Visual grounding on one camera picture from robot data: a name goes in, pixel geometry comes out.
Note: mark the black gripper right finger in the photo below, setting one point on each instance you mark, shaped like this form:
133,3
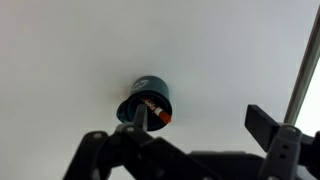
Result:
283,146

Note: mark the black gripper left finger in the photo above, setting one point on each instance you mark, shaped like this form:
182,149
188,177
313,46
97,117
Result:
140,116

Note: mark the marker with red cap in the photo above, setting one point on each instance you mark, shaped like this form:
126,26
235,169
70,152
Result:
163,116

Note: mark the dark teal mug with logo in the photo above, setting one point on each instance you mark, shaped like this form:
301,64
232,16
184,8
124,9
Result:
153,88

